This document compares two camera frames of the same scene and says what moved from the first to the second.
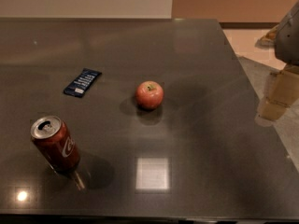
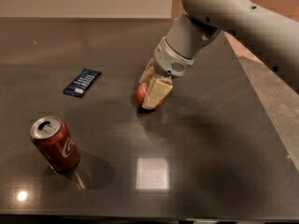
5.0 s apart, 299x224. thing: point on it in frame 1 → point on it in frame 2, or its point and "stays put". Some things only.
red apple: [149, 94] stays put
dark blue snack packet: [79, 86] stays put
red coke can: [54, 140] stays put
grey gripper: [289, 37] → [169, 61]
